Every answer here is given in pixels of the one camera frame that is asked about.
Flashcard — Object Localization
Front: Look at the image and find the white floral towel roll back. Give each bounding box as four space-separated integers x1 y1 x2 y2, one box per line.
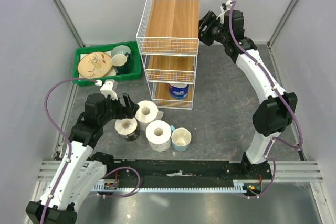
135 100 159 131

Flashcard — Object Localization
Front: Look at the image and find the white floral towel roll front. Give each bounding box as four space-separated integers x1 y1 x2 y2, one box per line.
145 120 172 152

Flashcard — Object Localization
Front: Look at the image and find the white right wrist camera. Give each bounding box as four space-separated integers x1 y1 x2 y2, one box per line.
217 0 233 24

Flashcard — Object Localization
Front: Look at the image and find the light blue cup on table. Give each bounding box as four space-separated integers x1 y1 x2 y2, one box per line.
170 125 192 152

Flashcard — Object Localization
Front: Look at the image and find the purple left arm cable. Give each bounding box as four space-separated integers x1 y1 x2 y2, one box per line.
44 79 102 224

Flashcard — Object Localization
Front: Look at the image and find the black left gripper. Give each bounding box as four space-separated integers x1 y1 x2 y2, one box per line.
99 93 139 125

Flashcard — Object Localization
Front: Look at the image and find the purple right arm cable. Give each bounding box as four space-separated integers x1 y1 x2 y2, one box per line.
227 0 305 200

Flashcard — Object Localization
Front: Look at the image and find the cream interior mug in bin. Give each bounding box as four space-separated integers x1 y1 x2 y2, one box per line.
111 54 128 67

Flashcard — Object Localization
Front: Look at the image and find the white floral towel roll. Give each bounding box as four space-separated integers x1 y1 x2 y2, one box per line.
135 100 159 131
145 120 172 152

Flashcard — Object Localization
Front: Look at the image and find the green plastic bin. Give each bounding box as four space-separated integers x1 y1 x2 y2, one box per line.
72 41 142 87

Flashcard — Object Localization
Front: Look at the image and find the white wire three-tier shelf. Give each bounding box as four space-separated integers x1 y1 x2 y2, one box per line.
136 0 200 110

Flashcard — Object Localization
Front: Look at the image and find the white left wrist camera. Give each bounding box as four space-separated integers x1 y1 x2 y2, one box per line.
100 79 118 100

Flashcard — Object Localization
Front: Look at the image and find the floral ceramic plate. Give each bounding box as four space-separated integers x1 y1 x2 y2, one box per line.
78 52 113 78

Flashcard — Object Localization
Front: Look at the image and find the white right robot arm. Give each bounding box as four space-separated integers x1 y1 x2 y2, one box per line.
198 10 298 179

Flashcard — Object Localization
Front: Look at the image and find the teal ceramic mug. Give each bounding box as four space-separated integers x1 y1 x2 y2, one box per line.
111 45 131 74

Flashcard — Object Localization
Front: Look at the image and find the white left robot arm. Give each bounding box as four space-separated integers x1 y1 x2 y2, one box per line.
26 93 139 223

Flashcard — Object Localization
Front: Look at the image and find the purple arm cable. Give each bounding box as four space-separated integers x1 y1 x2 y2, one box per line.
44 79 102 224
227 0 305 200

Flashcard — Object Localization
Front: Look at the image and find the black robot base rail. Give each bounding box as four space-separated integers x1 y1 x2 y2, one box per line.
89 152 274 190

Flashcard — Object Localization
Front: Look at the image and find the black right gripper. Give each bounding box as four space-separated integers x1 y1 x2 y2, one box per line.
185 10 229 47

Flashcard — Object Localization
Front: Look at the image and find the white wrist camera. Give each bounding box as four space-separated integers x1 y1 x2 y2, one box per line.
100 79 118 100
217 0 233 24

